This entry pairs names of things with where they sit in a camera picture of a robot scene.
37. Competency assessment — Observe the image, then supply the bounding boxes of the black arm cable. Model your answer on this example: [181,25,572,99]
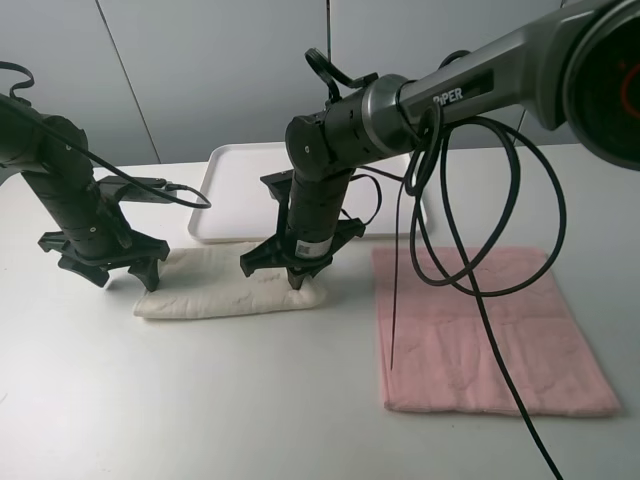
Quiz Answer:
[0,62,212,210]
[389,107,569,480]

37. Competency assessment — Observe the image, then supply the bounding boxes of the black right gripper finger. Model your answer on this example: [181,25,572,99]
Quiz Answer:
[287,267,311,290]
[240,257,260,277]

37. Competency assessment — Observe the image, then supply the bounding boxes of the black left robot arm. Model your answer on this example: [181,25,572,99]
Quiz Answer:
[1,95,170,291]

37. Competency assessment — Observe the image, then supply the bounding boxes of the white rectangular plastic tray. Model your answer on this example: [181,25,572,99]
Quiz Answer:
[187,142,399,244]

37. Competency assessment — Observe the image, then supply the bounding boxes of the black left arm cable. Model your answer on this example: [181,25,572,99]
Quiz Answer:
[0,62,212,210]

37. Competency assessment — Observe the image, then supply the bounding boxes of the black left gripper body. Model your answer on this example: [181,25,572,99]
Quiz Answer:
[38,209,169,274]

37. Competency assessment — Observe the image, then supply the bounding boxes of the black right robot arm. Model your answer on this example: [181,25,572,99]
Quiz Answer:
[240,1,639,288]

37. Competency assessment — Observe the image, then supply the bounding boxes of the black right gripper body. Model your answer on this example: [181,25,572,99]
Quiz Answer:
[240,203,364,277]

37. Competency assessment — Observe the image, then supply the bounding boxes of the pink towel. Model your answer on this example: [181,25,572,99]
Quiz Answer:
[372,247,621,417]

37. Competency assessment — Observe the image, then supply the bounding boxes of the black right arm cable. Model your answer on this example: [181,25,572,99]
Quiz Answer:
[389,107,569,480]

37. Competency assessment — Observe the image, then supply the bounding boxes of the cream white towel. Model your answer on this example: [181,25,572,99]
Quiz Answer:
[133,243,326,320]

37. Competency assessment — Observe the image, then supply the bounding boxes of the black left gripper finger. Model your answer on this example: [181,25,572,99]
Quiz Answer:
[128,259,159,292]
[71,267,109,288]

